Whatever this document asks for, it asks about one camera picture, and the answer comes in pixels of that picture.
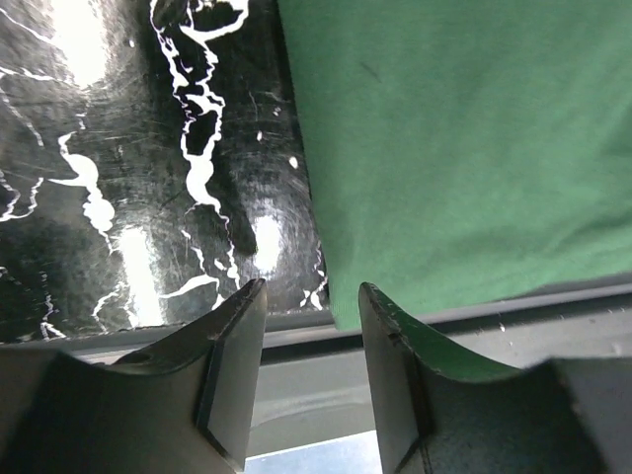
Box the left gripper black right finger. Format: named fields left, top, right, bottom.
left=358, top=283, right=631, bottom=473

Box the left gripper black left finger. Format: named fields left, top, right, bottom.
left=1, top=279, right=267, bottom=473

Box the white green raglan t-shirt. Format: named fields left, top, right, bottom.
left=279, top=1, right=631, bottom=330

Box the black marble pattern mat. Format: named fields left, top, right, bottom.
left=1, top=1, right=333, bottom=344

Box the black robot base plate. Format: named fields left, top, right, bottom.
left=0, top=276, right=632, bottom=458

